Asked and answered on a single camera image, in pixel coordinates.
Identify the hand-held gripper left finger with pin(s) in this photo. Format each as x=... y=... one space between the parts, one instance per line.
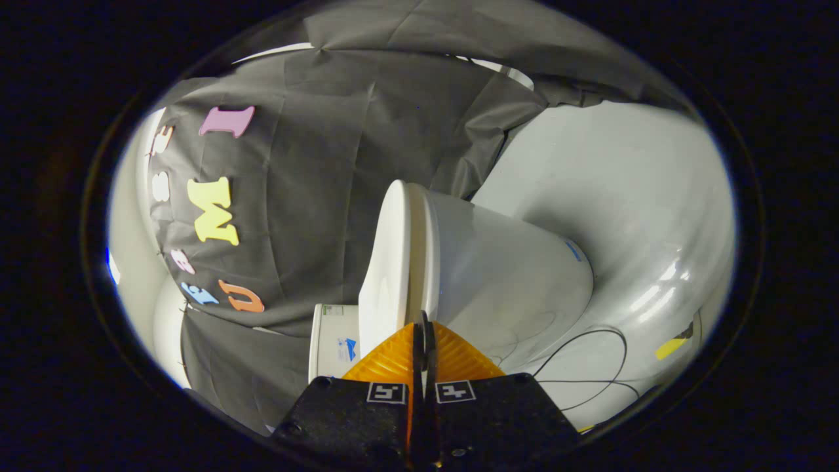
x=354 y=419

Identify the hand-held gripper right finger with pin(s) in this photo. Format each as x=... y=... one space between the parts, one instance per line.
x=498 y=416

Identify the white toilet lid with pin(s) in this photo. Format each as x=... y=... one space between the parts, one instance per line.
x=387 y=262

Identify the white toilet body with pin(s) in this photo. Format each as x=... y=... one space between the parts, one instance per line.
x=498 y=275

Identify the white toilet seat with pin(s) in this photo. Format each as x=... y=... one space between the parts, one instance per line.
x=429 y=249

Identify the yellow floor tape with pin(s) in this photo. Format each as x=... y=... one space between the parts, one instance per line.
x=670 y=349

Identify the black backdrop cloth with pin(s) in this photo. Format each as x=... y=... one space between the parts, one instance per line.
x=314 y=164

